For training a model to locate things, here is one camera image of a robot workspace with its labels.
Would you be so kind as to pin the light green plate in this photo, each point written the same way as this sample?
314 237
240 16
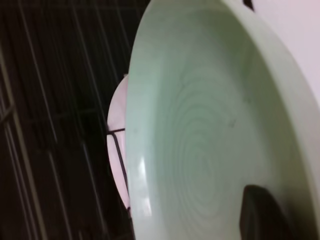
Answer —
216 102

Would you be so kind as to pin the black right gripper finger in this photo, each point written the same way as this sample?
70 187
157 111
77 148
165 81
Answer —
261 218

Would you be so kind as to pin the pink plate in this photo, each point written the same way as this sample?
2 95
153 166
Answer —
115 140

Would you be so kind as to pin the black wire dish rack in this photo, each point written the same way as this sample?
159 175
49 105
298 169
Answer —
61 62

